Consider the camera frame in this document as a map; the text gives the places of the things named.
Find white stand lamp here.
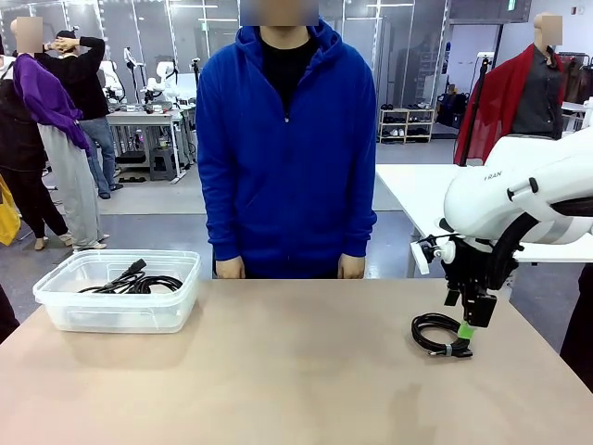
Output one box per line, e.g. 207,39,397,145
122,44,141,103

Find wooden shoe rack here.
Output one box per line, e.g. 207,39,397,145
378,104,436,145

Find dark blurry foreground object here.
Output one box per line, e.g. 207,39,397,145
0,282,20,345

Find grey step stool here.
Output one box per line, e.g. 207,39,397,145
147,146,181,183

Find yellow bag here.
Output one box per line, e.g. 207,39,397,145
0,173,23,247

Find person's right forearm blue sleeve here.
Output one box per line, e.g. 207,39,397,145
197,184,245,261

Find dark wall screen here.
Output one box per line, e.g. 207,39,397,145
448,0,533,25

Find black bags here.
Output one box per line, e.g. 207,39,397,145
436,91,470,130

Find white side table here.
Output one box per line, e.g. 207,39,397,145
560,97,593,138

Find mannequin in black clothes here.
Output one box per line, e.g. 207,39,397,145
0,44,73,252

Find person's left hand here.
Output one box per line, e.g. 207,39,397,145
337,254,368,279

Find person in blue hoodie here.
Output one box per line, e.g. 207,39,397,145
195,0,379,280

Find person in black jacket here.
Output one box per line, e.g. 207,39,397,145
36,28,125,200

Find person's left forearm blue sleeve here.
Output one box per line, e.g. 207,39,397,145
340,184,377,260

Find mannequin with red shawl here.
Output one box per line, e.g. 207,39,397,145
453,12,567,173

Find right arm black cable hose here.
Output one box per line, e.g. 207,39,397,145
489,197,593,372

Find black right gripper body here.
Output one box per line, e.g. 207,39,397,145
439,248,499,300

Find black tripod white head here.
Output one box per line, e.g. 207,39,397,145
456,51,496,169

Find right arm white wrist camera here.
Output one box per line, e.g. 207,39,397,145
410,233,459,278

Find mannequin in purple shirt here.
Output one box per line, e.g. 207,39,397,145
9,17,110,251

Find person's right hand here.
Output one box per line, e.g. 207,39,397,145
214,256,246,279

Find black camera tripod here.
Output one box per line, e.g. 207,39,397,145
189,57,205,94

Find clear plastic storage container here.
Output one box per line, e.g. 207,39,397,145
32,249,202,334

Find grey lab workbench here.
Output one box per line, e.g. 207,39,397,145
106,109,191,184

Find clothes rack dark garments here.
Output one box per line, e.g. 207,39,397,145
555,50,593,106

